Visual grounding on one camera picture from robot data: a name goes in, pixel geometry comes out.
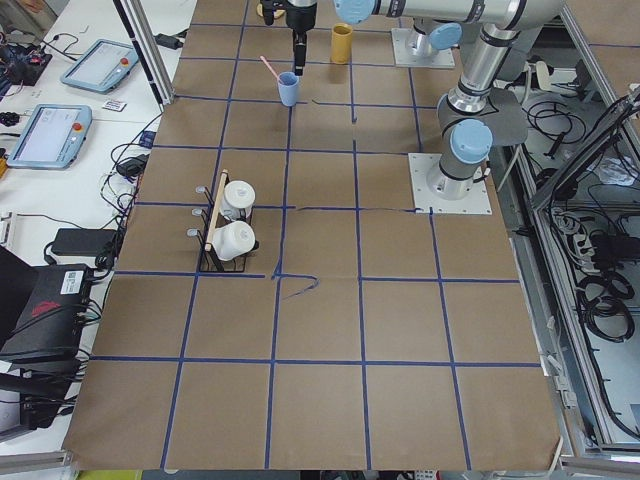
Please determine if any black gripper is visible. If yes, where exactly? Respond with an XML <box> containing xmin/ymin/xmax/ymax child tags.
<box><xmin>285</xmin><ymin>0</ymin><xmax>317</xmax><ymax>76</ymax></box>

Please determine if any pink chopstick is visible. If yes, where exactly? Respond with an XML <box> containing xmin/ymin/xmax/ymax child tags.
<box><xmin>259</xmin><ymin>55</ymin><xmax>280</xmax><ymax>82</ymax></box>

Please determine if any light blue plastic cup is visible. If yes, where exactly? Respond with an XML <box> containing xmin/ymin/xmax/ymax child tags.
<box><xmin>277</xmin><ymin>71</ymin><xmax>299</xmax><ymax>107</ymax></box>

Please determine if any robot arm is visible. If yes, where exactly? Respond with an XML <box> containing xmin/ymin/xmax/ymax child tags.
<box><xmin>334</xmin><ymin>1</ymin><xmax>564</xmax><ymax>200</ymax></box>
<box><xmin>406</xmin><ymin>22</ymin><xmax>462</xmax><ymax>57</ymax></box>

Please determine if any wooden mug tree stand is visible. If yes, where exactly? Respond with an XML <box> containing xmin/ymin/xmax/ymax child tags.
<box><xmin>256</xmin><ymin>3</ymin><xmax>286</xmax><ymax>19</ymax></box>

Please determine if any bamboo cylinder holder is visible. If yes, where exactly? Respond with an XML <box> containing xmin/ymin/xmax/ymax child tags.
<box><xmin>330</xmin><ymin>23</ymin><xmax>353</xmax><ymax>65</ymax></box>

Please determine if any white mug with face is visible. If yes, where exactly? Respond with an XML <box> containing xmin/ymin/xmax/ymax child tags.
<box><xmin>220</xmin><ymin>180</ymin><xmax>256</xmax><ymax>221</ymax></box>

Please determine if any teach pendant upper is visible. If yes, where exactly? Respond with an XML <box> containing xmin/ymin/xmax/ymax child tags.
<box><xmin>60</xmin><ymin>39</ymin><xmax>139</xmax><ymax>94</ymax></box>

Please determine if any teach pendant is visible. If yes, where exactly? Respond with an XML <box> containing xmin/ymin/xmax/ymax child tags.
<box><xmin>7</xmin><ymin>104</ymin><xmax>93</xmax><ymax>170</ymax></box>
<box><xmin>60</xmin><ymin>39</ymin><xmax>139</xmax><ymax>94</ymax></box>

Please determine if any white mug outer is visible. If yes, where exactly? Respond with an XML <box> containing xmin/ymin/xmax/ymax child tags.
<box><xmin>212</xmin><ymin>221</ymin><xmax>259</xmax><ymax>261</ymax></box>

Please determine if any teach pendant lower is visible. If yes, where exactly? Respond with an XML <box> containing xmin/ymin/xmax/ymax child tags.
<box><xmin>7</xmin><ymin>104</ymin><xmax>93</xmax><ymax>170</ymax></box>

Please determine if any black power brick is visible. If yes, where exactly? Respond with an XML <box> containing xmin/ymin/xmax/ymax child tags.
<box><xmin>43</xmin><ymin>228</ymin><xmax>120</xmax><ymax>270</ymax></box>

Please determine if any black computer box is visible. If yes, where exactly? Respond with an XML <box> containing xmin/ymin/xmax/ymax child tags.
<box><xmin>1</xmin><ymin>248</ymin><xmax>92</xmax><ymax>363</ymax></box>

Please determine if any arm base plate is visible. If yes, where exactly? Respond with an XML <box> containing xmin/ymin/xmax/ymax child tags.
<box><xmin>408</xmin><ymin>153</ymin><xmax>492</xmax><ymax>215</ymax></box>
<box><xmin>391</xmin><ymin>28</ymin><xmax>455</xmax><ymax>69</ymax></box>

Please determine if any aluminium frame post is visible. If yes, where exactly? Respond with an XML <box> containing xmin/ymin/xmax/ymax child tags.
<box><xmin>113</xmin><ymin>0</ymin><xmax>175</xmax><ymax>106</ymax></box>

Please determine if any black wire mug rack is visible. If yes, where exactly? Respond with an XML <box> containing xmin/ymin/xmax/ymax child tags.
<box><xmin>187</xmin><ymin>169</ymin><xmax>259</xmax><ymax>273</ymax></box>

